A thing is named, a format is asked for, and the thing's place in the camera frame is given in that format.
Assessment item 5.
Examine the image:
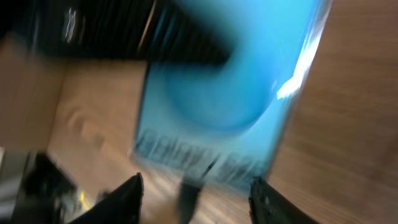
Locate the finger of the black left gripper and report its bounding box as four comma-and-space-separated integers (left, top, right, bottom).
1, 0, 232, 65

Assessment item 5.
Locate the blue screen smartphone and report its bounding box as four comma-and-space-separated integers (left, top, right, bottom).
132, 0, 331, 192

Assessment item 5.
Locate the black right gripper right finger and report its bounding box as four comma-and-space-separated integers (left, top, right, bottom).
249, 177, 318, 224

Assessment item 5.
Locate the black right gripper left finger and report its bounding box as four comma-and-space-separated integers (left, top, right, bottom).
70, 173, 144, 224

